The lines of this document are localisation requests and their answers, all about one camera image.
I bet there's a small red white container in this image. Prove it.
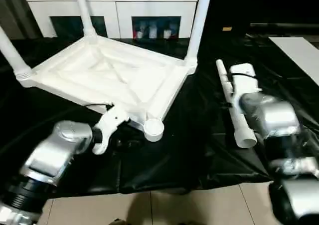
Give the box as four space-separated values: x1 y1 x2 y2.
134 22 145 39

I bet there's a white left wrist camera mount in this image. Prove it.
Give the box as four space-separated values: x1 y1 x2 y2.
92 104 131 156

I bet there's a white flat board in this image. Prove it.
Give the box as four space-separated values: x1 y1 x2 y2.
268 36 319 83

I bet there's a white plastic table top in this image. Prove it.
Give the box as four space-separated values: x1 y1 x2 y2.
15 34 199 143

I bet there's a white plastic table leg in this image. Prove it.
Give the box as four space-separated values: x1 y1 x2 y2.
0 26 33 79
73 0 97 37
215 59 257 149
184 0 214 61

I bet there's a black mat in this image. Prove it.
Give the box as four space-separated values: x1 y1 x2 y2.
0 35 319 198

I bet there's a grey curtain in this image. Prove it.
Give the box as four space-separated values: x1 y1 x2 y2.
0 0 48 40

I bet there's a white cabinet with glass doors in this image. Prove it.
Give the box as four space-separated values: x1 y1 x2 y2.
25 0 199 40

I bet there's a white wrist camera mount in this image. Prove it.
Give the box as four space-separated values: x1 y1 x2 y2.
228 63 262 115
92 104 131 156

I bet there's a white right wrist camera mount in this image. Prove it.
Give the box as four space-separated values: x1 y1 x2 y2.
228 63 262 115

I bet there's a black cabinet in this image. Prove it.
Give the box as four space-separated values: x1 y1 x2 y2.
196 0 319 36

